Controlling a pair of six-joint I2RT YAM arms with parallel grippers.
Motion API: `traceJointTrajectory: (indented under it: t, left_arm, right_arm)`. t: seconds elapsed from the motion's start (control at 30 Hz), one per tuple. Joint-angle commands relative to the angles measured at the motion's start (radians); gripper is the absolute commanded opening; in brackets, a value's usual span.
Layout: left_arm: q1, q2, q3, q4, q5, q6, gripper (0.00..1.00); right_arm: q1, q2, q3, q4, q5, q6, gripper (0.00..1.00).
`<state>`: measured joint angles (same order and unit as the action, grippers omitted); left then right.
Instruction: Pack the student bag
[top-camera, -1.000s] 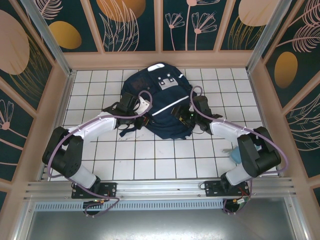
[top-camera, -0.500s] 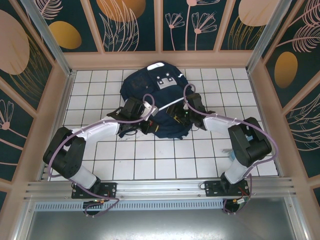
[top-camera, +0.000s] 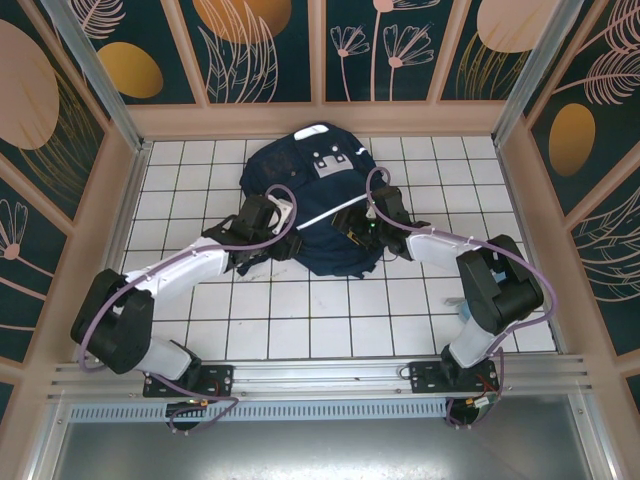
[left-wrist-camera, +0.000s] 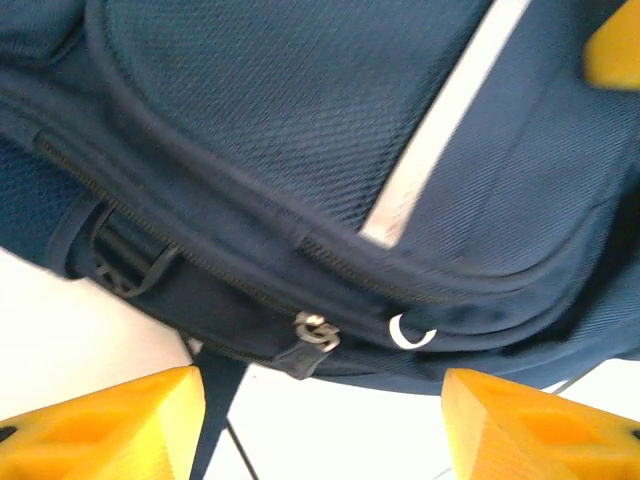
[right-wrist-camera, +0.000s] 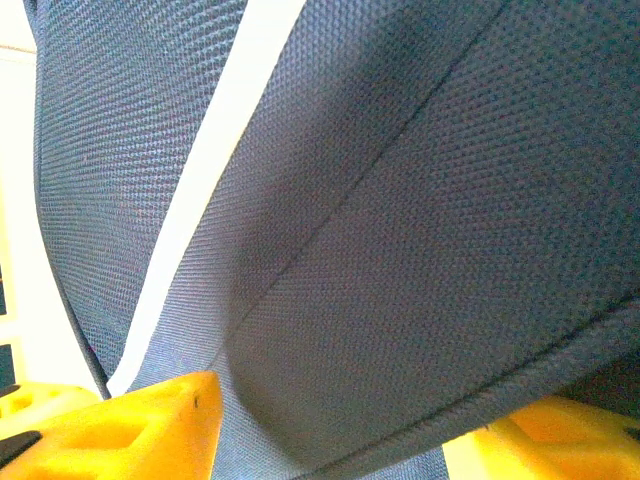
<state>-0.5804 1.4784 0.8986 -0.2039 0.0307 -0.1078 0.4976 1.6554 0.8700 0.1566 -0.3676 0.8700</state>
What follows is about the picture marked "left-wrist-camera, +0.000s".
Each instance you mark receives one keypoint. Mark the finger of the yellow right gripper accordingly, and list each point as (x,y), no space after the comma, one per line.
(617,50)

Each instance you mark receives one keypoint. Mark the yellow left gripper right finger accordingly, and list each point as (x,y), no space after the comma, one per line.
(525,435)

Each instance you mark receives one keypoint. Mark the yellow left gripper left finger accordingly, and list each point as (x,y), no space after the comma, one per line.
(110,430)

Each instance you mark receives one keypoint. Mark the navy blue student backpack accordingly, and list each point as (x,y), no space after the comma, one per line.
(300,150)

